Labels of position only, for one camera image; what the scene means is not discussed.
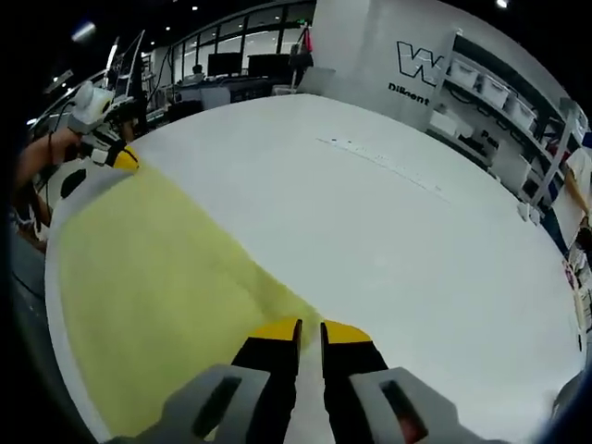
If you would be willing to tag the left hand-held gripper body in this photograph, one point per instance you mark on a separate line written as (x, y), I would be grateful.
(92, 102)

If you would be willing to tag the grey counter cabinet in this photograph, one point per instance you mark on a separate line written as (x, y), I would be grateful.
(217, 92)

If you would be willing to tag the white storage bin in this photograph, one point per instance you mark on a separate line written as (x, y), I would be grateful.
(495, 89)
(519, 108)
(463, 73)

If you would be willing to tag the pile of small toys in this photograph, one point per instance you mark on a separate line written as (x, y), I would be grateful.
(573, 277)

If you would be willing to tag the white office chair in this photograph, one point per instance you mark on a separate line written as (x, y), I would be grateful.
(316, 81)

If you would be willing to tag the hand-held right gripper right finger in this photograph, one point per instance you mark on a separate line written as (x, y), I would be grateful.
(361, 393)

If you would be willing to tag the small white object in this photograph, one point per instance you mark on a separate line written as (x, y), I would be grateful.
(527, 213)

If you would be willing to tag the hanging bags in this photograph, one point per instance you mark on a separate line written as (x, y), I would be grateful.
(303, 57)

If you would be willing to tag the person's left hand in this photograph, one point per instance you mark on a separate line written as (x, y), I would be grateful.
(65, 145)

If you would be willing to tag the black computer monitor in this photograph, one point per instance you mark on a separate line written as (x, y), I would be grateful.
(269, 65)
(225, 65)

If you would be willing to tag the grey metal shelf rack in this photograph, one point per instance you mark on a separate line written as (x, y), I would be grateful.
(444, 78)

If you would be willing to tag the black oval object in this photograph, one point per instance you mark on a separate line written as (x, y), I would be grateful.
(73, 182)

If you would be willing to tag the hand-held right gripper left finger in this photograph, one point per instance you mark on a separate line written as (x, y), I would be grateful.
(250, 393)

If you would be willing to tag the clear ruler strip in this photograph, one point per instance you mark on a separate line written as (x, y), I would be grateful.
(384, 159)

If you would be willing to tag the yellow blue black garment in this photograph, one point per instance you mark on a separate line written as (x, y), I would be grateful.
(152, 277)

